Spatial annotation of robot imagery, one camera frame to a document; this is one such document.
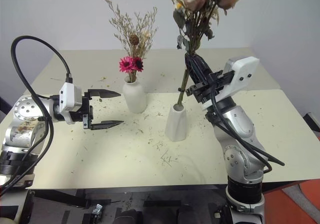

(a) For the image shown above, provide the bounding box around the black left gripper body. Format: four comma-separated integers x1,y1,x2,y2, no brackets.
72,90,95,130

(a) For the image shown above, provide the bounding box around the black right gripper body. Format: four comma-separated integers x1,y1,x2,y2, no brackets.
185,70,235,105

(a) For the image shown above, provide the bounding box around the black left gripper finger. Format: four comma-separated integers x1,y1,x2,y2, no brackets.
90,120,125,131
87,89,122,100

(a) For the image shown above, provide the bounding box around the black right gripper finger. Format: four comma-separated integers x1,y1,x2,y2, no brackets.
193,54,215,83
184,53,204,85

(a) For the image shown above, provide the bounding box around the round white ceramic vase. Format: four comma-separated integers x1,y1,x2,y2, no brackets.
122,75,147,114

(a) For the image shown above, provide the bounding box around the dried pink daisy bouquet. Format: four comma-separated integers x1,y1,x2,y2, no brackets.
101,0,159,84

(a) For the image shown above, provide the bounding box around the tapered white ceramic vase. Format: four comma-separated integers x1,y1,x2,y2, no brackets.
164,103,188,143

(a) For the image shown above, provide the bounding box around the small metal clip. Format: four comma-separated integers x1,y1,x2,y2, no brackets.
91,203,104,217

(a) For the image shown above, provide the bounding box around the dark rounded shape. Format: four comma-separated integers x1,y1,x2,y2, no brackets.
176,204,202,224
116,208,142,224

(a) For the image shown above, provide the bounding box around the black object beside table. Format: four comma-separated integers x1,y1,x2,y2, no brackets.
302,112,320,133

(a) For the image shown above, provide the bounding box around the orange seat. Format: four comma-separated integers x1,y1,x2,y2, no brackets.
261,176,320,224

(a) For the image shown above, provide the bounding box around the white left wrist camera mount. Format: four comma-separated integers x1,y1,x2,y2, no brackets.
59,82,83,124

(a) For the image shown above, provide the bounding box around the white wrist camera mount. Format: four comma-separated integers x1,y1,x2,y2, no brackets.
202,56,260,110
59,82,83,124

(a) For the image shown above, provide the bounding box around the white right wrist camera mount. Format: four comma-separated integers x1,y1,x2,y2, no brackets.
202,56,260,110

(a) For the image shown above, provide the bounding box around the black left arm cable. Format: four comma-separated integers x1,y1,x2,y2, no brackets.
0,35,75,195

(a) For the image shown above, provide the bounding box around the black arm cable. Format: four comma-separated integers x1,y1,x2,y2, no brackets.
205,78,286,175
0,35,75,195

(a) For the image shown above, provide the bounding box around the black frame under table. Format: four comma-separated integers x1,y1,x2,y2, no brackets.
23,183,227,224

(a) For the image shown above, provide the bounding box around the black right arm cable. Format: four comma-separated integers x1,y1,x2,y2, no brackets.
205,78,286,175

